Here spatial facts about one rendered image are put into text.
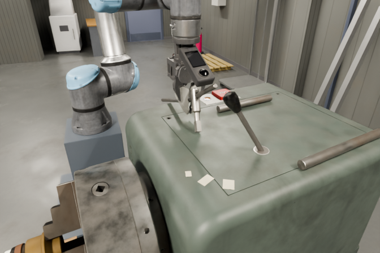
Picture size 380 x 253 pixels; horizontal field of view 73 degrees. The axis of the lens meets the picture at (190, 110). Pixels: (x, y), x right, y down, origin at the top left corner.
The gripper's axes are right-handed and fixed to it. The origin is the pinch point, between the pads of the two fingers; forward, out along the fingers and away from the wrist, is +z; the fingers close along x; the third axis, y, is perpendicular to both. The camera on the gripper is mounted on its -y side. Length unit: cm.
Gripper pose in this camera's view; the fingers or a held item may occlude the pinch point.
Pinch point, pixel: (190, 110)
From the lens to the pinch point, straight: 71.9
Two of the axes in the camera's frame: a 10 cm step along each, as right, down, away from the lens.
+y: -4.5, -3.9, 8.0
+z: 0.0, 9.0, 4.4
